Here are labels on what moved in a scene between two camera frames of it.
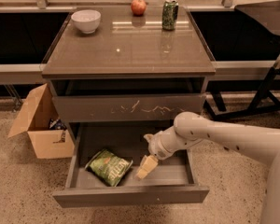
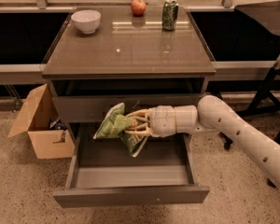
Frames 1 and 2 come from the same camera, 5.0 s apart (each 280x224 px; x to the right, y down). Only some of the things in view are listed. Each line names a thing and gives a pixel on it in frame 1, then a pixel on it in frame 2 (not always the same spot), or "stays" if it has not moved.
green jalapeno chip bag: [107, 167] -> [115, 125]
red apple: [138, 7] stays
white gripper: [159, 147] -> [161, 121]
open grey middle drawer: [171, 183] stays
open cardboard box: [35, 119] stays
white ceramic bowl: [86, 20] stays
